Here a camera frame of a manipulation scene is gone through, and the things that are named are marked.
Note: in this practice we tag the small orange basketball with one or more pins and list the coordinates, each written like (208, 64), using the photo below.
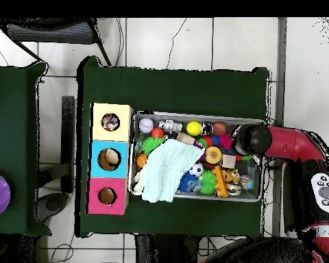
(141, 161)

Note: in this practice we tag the small brown football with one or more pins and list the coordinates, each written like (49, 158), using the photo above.
(219, 128)

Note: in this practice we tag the black standing panel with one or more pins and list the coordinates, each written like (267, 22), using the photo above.
(68, 123)

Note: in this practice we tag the black metal chair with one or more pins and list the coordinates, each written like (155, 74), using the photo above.
(52, 33)

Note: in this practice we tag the silver mesh bin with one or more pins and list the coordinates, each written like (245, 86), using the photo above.
(181, 115)

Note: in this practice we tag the small white baseball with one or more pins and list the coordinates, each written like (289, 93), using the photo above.
(146, 125)

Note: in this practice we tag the green spiky rubber ball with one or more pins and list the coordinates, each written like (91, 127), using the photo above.
(150, 143)

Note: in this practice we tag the dark green side table cloth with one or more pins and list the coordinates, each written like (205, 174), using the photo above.
(22, 90)

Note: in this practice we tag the wooden box with three holes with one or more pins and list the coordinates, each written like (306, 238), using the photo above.
(123, 131)

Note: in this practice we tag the toy hamburger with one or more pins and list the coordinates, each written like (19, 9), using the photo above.
(213, 154)

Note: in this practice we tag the plain orange ball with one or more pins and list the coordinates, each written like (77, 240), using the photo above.
(157, 133)

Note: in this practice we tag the plain wooden cube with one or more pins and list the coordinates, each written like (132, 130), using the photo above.
(228, 161)
(185, 137)

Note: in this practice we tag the grey round stand base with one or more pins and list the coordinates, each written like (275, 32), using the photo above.
(53, 204)

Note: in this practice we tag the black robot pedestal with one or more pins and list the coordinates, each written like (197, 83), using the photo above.
(164, 252)

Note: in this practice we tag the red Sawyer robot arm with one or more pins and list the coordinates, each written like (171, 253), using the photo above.
(290, 143)

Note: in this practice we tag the plain yellow ball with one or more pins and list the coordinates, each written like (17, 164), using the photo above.
(194, 128)

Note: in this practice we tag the mint green knitted cloth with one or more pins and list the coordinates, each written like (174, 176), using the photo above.
(167, 169)

